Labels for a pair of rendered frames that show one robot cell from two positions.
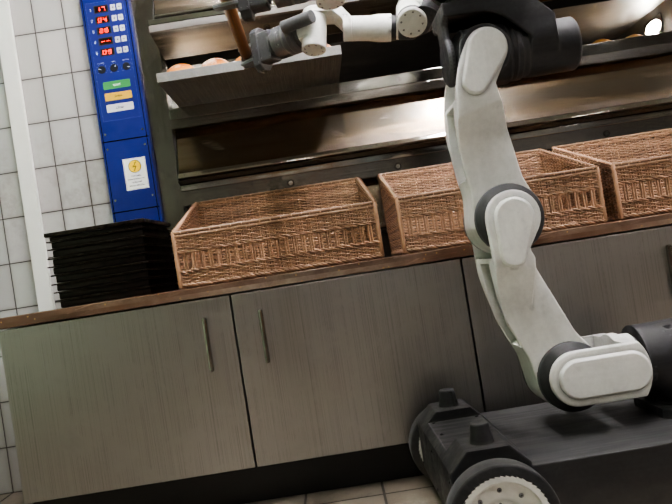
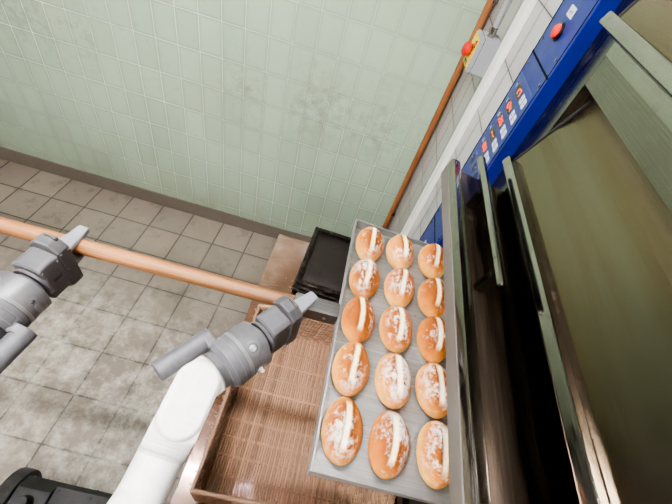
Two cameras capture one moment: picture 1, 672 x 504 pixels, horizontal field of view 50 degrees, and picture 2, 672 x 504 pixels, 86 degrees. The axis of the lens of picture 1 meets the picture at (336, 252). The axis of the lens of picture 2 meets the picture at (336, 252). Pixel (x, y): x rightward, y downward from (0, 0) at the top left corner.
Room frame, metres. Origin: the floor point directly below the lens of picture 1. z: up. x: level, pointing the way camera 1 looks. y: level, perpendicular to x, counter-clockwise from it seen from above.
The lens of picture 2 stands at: (2.03, -0.22, 1.82)
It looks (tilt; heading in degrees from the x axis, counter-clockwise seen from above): 48 degrees down; 86
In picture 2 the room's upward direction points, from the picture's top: 19 degrees clockwise
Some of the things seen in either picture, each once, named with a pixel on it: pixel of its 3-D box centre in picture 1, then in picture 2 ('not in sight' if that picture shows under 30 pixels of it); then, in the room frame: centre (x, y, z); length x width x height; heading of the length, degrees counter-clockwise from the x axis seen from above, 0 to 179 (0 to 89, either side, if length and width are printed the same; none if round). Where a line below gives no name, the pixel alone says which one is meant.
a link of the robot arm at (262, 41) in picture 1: (274, 45); (265, 336); (1.98, 0.08, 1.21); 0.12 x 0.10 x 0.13; 56
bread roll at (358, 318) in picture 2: not in sight; (359, 316); (2.14, 0.17, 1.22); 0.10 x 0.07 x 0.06; 93
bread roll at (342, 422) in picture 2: not in sight; (343, 427); (2.14, -0.04, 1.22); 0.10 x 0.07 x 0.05; 94
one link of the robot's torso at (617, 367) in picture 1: (585, 369); not in sight; (1.53, -0.49, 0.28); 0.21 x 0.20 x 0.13; 91
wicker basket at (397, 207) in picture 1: (479, 195); not in sight; (2.13, -0.45, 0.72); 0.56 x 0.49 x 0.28; 90
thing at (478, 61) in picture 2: not in sight; (481, 53); (2.34, 1.08, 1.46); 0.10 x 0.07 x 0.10; 90
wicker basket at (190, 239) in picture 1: (279, 226); (307, 402); (2.12, 0.15, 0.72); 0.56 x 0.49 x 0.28; 92
